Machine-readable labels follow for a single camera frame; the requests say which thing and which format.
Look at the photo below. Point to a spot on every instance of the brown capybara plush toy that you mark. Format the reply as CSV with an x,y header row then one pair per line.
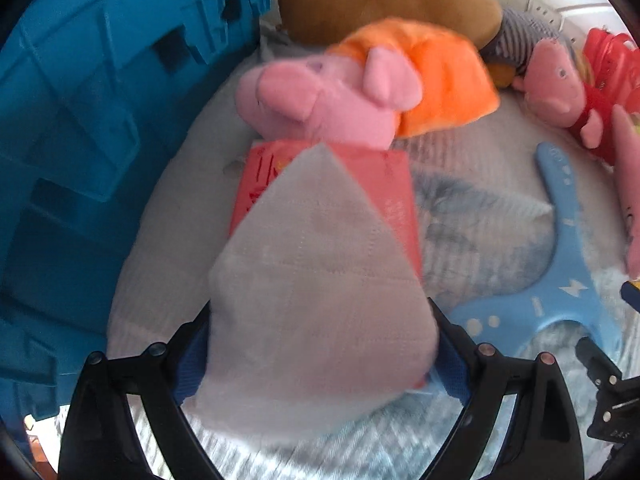
x,y
400,5

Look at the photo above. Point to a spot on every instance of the grey striped plush toy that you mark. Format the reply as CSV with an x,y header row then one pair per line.
x,y
530,35

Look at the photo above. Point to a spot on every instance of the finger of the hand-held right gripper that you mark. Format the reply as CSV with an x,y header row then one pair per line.
x,y
632,295
595,360

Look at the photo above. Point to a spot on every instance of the grey ribbed blanket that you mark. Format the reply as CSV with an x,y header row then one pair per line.
x,y
475,200

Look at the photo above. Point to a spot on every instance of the red packet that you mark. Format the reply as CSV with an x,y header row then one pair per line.
x,y
390,180

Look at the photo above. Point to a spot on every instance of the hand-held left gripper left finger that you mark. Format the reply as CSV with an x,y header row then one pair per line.
x,y
192,360

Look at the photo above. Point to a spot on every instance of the pink pig plush orange dress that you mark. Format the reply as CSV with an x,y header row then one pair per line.
x,y
325,90

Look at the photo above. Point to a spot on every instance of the pink axolotl plush toy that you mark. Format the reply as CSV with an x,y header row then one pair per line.
x,y
631,185

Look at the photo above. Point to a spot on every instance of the pink pig plush red dress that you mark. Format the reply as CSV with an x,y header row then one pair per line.
x,y
552,77

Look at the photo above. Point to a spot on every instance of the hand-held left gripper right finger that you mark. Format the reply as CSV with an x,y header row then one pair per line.
x,y
452,365

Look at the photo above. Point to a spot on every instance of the grey quilted cloth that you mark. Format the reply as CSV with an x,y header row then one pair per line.
x,y
310,285

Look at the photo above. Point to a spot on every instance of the blue plastic crate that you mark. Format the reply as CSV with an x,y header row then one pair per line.
x,y
75,110

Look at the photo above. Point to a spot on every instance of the blue boomerang toy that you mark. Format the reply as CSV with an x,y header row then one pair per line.
x,y
565,270

